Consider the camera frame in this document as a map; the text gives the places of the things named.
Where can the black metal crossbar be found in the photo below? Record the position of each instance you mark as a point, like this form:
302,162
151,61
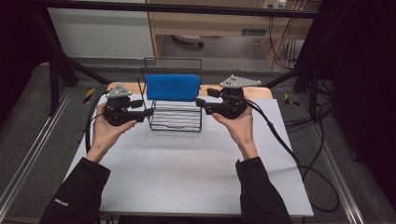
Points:
186,8

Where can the white foam mat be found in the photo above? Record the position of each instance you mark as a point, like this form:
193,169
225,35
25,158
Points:
186,174

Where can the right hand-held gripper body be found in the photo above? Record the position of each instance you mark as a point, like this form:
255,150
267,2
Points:
233,104

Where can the blue towel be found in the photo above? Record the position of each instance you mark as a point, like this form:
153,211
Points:
172,87

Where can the black metal stand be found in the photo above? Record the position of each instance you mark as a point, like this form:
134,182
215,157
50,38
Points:
54,81
313,84

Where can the wooden table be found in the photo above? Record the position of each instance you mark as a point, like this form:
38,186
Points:
265,92

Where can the white power strip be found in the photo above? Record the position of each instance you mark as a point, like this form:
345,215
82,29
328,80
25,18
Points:
274,3

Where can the black curtain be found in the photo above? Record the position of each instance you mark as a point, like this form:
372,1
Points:
18,46
364,77

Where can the person's left hand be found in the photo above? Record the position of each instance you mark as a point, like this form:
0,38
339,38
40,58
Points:
106,135

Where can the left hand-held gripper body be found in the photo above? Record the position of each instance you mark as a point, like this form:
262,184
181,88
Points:
116,112

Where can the person's right hand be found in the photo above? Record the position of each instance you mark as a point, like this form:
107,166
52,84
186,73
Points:
241,130

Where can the yellow black tape strip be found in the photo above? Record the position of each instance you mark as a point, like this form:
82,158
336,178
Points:
89,95
290,100

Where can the white cabinet panel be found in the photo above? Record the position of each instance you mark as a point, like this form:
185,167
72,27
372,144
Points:
99,34

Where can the aluminium rail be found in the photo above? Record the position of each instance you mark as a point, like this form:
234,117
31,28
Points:
31,152
339,180

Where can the light wooden desk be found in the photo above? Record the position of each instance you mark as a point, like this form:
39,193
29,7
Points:
211,25

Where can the office chair wheel base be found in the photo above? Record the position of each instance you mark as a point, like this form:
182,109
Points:
188,39

